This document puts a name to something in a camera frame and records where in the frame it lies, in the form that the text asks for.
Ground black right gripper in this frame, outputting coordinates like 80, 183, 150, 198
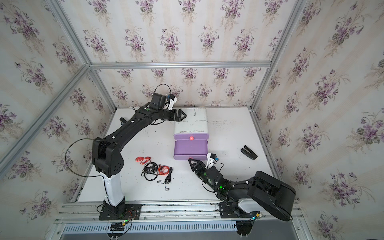
187, 159, 219, 193

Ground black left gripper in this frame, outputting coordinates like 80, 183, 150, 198
157, 108, 187, 121

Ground purple top drawer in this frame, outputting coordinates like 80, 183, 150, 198
174, 133, 210, 141

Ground red wired earphones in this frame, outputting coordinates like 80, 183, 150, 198
135, 157, 152, 165
158, 165, 171, 176

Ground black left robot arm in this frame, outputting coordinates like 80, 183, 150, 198
92, 84, 187, 209

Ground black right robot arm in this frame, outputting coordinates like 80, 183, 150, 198
188, 159, 296, 222

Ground white drawer cabinet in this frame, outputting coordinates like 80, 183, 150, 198
174, 108, 209, 134

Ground black stapler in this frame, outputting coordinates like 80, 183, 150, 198
241, 145, 258, 160

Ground blue stapler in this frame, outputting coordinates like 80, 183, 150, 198
120, 118, 127, 126

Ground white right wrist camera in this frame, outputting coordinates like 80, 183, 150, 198
206, 153, 219, 169

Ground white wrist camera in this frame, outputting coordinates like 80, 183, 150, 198
206, 153, 219, 169
166, 94, 178, 111

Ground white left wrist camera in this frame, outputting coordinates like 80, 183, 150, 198
166, 94, 178, 111

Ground black wired earphones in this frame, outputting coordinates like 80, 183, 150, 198
141, 162, 159, 182
157, 167, 173, 191

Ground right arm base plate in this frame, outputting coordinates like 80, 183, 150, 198
217, 202, 262, 220

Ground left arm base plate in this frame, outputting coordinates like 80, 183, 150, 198
98, 203, 142, 221

